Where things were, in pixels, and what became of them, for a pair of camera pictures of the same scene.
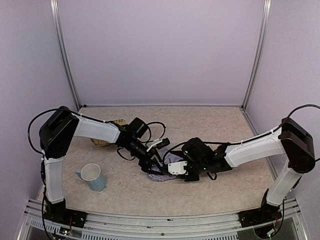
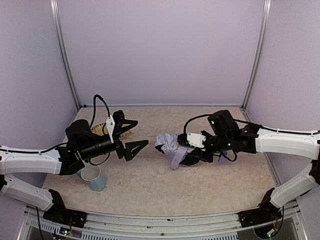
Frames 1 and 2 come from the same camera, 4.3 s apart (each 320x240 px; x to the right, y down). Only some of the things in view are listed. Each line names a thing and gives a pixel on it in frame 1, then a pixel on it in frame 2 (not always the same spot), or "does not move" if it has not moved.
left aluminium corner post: x=59 y=38 does not move
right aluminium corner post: x=266 y=16 does not move
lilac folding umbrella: x=170 y=157 to x=168 y=144
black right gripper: x=189 y=175 to x=207 y=149
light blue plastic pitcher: x=90 y=173 does not move
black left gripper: x=149 y=161 to x=120 y=139
